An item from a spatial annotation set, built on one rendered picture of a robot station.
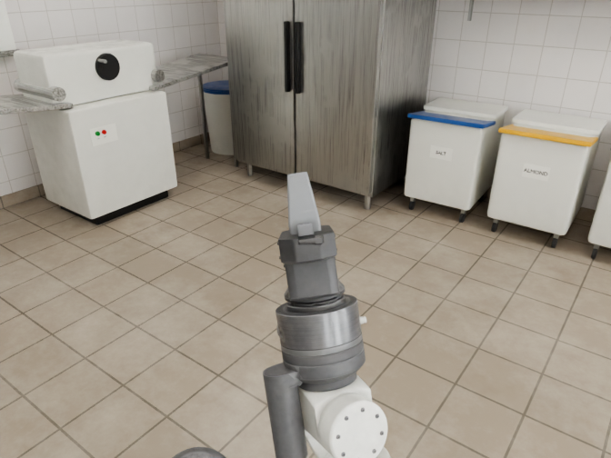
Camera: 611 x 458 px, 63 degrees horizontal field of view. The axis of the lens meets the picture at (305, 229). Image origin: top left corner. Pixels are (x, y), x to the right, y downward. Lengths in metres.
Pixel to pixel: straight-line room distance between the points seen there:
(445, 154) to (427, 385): 1.83
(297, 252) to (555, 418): 2.08
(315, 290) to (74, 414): 2.02
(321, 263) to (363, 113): 3.16
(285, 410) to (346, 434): 0.07
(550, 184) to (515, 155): 0.28
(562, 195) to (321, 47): 1.89
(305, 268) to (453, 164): 3.25
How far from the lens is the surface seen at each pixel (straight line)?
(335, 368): 0.51
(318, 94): 3.80
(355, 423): 0.52
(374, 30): 3.50
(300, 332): 0.50
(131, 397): 2.43
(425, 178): 3.81
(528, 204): 3.62
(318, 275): 0.49
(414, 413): 2.29
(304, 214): 0.50
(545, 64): 4.09
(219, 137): 5.18
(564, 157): 3.48
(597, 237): 3.62
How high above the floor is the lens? 1.65
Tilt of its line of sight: 27 degrees down
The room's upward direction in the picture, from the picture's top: straight up
